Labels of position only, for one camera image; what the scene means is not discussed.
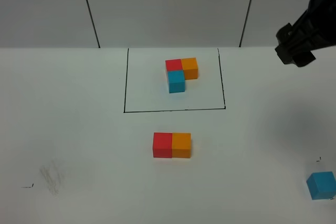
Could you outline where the template red cube block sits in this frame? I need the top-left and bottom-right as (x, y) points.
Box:
(165, 59), (184, 81)

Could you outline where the template orange cube block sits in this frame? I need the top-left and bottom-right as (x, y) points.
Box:
(181, 58), (198, 80)

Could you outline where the template blue cube block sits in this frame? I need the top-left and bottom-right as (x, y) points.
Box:
(167, 70), (185, 93)

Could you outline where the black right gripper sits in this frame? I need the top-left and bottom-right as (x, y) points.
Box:
(275, 0), (335, 67)

